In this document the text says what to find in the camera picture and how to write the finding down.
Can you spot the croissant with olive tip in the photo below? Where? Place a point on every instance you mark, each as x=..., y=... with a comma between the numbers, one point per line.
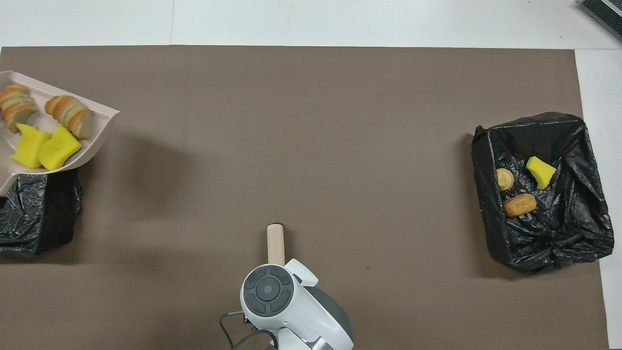
x=70, y=115

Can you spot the beige plastic dustpan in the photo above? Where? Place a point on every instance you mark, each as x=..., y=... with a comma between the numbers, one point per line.
x=41, y=92

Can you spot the yellow sponge piece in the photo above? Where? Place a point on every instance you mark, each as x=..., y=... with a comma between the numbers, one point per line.
x=59, y=148
x=540, y=171
x=26, y=146

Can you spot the dark ribbed object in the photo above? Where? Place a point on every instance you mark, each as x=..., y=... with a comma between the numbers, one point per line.
x=605, y=14

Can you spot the black bagged bin pink spot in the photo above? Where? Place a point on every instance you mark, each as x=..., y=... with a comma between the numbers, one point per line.
x=39, y=218

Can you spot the orange striped croissant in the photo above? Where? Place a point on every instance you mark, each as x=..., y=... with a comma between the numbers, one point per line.
x=17, y=107

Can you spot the beige hand brush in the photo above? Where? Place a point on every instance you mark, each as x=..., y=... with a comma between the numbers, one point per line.
x=275, y=243

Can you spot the brown paper table mat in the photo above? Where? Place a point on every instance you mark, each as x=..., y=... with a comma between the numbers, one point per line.
x=311, y=146

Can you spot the pale bread piece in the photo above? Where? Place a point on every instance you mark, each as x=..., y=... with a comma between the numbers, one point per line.
x=505, y=179

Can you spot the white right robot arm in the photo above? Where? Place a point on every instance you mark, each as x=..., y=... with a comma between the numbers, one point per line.
x=291, y=311

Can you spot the brown bread roll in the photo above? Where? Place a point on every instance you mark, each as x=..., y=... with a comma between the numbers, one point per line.
x=520, y=204

